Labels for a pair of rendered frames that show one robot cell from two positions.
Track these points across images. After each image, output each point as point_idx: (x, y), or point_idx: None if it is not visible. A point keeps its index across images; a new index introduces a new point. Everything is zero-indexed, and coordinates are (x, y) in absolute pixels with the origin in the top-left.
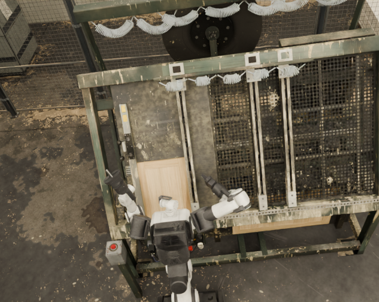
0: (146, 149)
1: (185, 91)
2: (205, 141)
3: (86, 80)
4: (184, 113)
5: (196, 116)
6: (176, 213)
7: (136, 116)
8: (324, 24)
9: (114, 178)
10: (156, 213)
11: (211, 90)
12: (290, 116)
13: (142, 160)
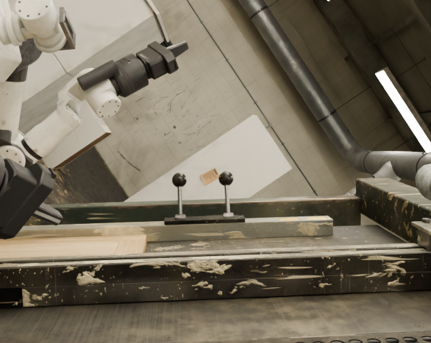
0: (185, 249)
1: (417, 293)
2: (196, 325)
3: (380, 180)
4: (330, 252)
5: (316, 310)
6: None
7: (294, 242)
8: None
9: (161, 47)
10: (18, 52)
11: None
12: None
13: (149, 246)
